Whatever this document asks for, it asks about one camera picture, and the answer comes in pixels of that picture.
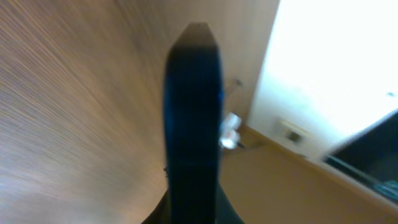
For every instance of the white power strip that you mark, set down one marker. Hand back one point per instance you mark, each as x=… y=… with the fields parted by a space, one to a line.
x=229 y=131

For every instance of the blue Galaxy smartphone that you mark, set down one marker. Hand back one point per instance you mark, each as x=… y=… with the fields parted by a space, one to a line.
x=192 y=108

